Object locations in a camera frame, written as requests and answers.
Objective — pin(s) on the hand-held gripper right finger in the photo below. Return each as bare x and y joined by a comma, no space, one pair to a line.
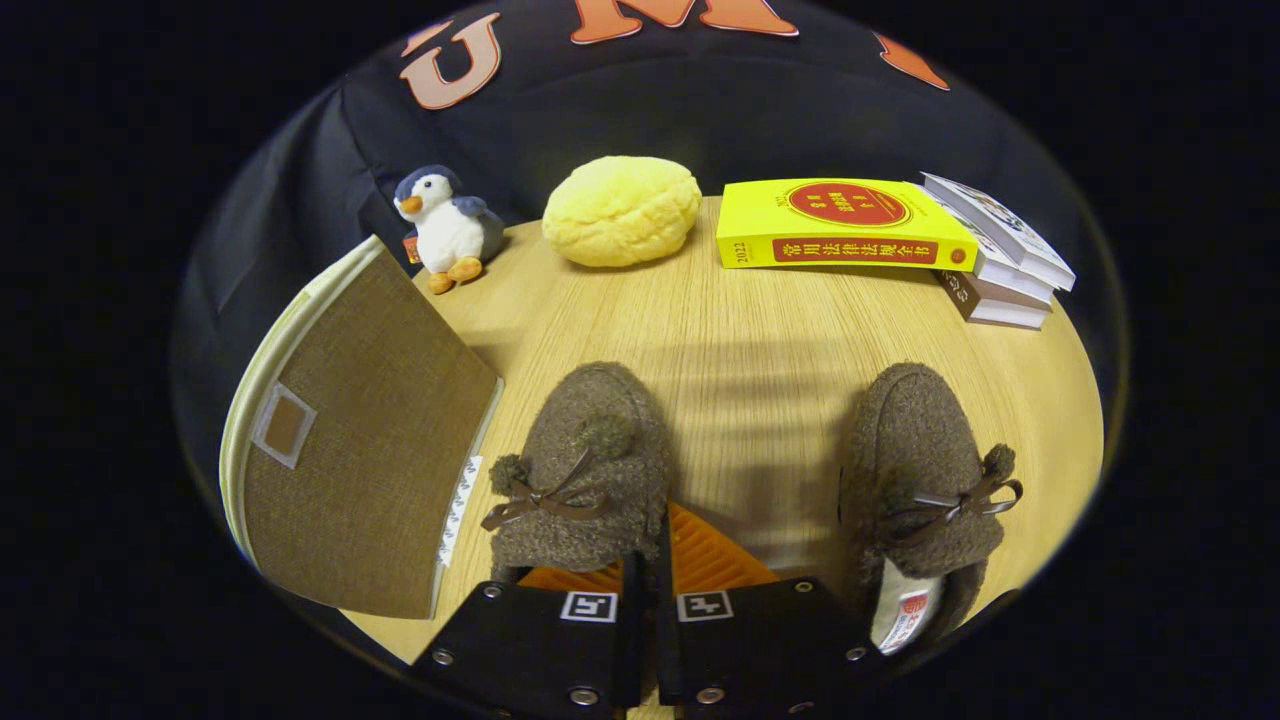
668,620

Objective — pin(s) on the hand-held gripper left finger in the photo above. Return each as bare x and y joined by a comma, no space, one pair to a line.
632,640

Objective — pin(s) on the brown fuzzy shoe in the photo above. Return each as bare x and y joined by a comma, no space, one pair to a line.
590,410
915,440

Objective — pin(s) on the brown fabric storage box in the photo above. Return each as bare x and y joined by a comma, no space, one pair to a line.
370,470

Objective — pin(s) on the yellow bread-shaped squishy toy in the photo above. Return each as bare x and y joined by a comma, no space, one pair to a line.
620,210

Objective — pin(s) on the thick yellow book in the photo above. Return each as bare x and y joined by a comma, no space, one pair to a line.
840,225

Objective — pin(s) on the penguin plush toy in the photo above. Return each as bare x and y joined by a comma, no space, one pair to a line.
450,235

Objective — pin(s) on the brown cover book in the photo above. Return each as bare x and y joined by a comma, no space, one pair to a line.
995,308

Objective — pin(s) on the white illustrated book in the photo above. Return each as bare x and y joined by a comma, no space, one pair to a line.
1000,225

